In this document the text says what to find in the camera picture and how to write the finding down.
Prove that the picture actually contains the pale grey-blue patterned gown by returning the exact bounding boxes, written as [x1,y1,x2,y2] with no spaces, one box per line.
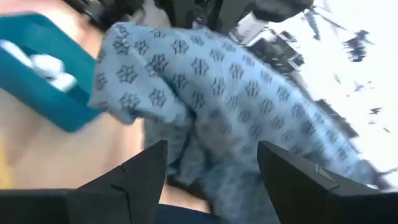
[88,21,389,224]

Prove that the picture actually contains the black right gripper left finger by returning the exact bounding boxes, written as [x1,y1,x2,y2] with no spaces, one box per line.
[0,139,169,224]

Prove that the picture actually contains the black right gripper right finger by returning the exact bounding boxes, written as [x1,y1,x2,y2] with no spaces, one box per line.
[257,140,398,224]

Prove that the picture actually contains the white gauze roll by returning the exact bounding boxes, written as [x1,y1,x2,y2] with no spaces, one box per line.
[30,54,65,79]
[49,73,78,93]
[0,39,34,68]

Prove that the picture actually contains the teal plastic bin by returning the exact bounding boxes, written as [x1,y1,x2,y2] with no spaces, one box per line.
[0,12,103,133]

